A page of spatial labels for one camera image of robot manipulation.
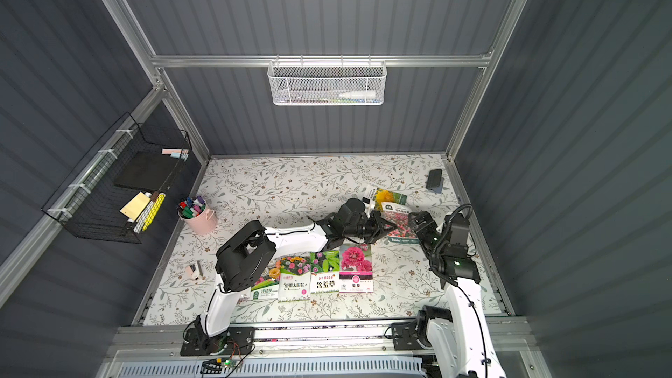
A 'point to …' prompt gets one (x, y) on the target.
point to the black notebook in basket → (148, 171)
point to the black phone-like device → (435, 180)
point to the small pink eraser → (188, 271)
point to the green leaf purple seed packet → (325, 267)
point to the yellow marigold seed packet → (385, 196)
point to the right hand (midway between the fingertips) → (416, 224)
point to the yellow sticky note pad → (136, 206)
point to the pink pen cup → (193, 212)
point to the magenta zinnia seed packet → (355, 268)
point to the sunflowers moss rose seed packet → (295, 275)
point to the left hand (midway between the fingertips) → (403, 232)
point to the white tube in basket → (359, 94)
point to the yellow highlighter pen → (157, 205)
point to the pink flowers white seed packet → (398, 215)
